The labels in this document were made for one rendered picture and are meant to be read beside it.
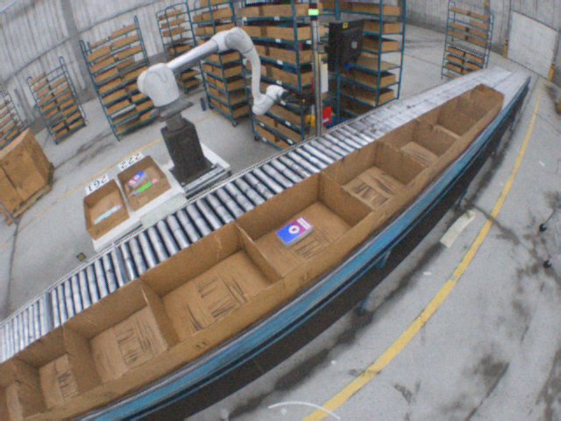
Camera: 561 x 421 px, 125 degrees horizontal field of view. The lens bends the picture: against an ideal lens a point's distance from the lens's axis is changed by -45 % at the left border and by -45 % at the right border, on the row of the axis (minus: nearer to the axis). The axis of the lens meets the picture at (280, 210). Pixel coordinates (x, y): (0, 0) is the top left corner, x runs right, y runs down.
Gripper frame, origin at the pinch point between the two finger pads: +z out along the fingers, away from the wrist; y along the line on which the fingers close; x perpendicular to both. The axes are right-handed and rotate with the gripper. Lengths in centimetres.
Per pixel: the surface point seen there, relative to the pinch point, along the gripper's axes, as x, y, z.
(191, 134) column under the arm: -7, -79, -5
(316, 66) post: -31.3, -1.5, 17.0
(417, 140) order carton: 4, 25, 77
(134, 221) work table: 20, -133, 6
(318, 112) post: 1.2, -1.3, 16.9
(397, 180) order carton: 6, -14, 89
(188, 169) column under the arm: 14, -89, -4
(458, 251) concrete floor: 95, 59, 132
